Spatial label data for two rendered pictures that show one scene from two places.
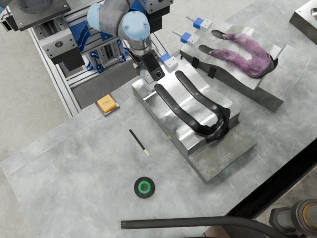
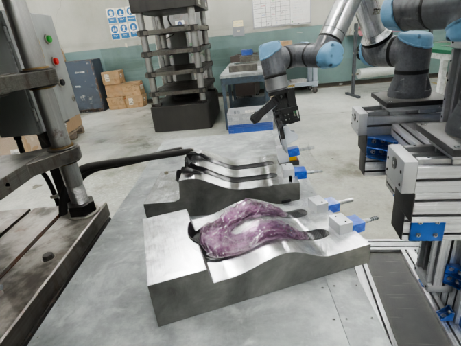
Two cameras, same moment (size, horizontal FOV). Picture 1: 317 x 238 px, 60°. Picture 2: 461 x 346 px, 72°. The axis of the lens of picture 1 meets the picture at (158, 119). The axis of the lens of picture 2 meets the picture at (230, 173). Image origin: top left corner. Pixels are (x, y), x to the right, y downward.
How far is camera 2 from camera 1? 154 cm
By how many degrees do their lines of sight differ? 81
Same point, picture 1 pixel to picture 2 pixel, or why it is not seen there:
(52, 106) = not seen: hidden behind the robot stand
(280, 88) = (158, 224)
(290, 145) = (107, 244)
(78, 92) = (392, 257)
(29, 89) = not seen: hidden behind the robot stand
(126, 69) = (422, 317)
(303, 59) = (158, 271)
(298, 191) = (75, 232)
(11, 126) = (381, 228)
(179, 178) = not seen: hidden behind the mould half
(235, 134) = (169, 194)
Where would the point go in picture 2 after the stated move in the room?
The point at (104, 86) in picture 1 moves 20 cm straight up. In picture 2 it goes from (394, 281) to (399, 246)
